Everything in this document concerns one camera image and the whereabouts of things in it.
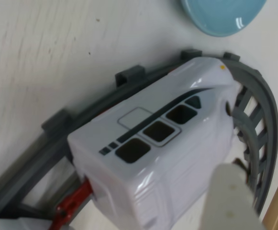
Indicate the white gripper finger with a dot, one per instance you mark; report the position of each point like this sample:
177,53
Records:
227,203

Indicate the white Shinkansen toy locomotive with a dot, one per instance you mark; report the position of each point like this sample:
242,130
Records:
177,167

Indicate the blue ceramic dish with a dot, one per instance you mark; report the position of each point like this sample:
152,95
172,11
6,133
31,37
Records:
220,16

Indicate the grey circular toy train track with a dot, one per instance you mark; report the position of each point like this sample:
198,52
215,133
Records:
270,112

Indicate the red train coupler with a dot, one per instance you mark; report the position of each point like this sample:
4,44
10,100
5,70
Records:
69,206

